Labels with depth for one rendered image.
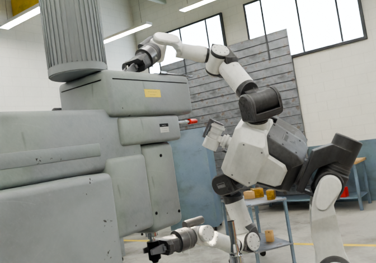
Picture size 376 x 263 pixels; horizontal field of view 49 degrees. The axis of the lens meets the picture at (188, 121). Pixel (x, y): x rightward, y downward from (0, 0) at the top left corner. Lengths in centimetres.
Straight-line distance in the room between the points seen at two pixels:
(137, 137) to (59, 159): 33
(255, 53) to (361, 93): 245
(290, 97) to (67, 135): 821
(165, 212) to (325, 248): 67
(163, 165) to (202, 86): 882
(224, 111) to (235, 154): 832
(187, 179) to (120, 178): 634
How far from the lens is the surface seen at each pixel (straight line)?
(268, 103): 167
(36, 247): 105
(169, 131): 158
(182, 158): 768
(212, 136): 177
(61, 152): 124
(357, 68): 896
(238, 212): 191
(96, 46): 143
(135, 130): 144
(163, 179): 156
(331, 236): 180
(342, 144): 175
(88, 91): 144
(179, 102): 165
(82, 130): 130
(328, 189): 173
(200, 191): 765
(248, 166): 171
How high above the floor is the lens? 160
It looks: 3 degrees up
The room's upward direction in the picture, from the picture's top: 8 degrees counter-clockwise
